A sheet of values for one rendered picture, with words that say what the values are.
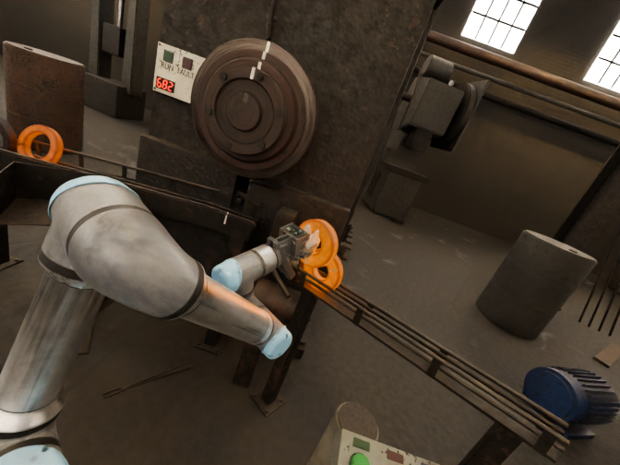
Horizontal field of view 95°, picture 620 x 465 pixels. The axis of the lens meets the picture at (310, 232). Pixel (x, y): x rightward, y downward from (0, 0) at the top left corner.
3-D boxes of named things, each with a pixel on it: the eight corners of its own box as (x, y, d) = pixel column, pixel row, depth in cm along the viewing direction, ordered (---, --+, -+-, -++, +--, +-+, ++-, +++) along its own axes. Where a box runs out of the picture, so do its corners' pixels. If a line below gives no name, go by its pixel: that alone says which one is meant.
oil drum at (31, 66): (49, 135, 332) (48, 50, 300) (96, 152, 332) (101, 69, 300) (-12, 136, 277) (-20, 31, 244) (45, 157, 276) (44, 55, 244)
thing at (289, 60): (189, 152, 119) (211, 23, 102) (295, 192, 118) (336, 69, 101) (181, 154, 113) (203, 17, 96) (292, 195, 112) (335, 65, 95)
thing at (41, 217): (21, 323, 122) (13, 160, 96) (98, 319, 136) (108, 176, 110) (3, 363, 107) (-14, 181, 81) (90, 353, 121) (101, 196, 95)
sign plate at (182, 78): (155, 89, 121) (160, 42, 114) (213, 111, 120) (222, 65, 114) (151, 89, 118) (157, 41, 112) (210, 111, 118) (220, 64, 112)
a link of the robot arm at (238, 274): (209, 286, 71) (208, 259, 66) (246, 268, 78) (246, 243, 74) (228, 304, 67) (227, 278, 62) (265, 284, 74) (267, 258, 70)
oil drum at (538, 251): (465, 292, 320) (511, 221, 287) (516, 311, 319) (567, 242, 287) (490, 327, 264) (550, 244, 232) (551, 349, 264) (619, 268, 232)
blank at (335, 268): (311, 290, 109) (306, 292, 106) (305, 249, 109) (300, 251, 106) (347, 290, 100) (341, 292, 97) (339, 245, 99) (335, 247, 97)
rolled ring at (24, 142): (31, 174, 125) (39, 176, 128) (65, 149, 124) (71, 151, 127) (8, 141, 125) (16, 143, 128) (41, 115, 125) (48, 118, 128)
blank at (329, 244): (307, 211, 95) (301, 211, 92) (345, 231, 87) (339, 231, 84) (294, 253, 100) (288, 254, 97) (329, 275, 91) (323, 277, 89)
